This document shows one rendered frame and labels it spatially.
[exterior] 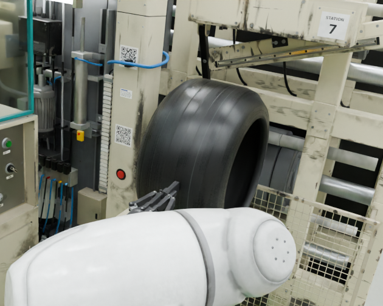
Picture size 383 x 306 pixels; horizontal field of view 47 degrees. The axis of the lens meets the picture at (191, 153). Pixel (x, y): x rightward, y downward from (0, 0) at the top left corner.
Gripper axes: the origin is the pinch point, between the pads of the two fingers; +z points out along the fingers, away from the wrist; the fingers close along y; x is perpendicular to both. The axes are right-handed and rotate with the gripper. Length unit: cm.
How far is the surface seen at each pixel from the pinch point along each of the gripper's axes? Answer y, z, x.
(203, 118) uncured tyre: -1.3, 16.2, -17.9
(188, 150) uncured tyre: -0.9, 8.2, -10.3
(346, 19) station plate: -31, 57, -45
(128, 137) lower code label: 31.8, 24.0, 1.4
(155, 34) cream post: 28, 36, -35
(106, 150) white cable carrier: 42.1, 23.9, 9.8
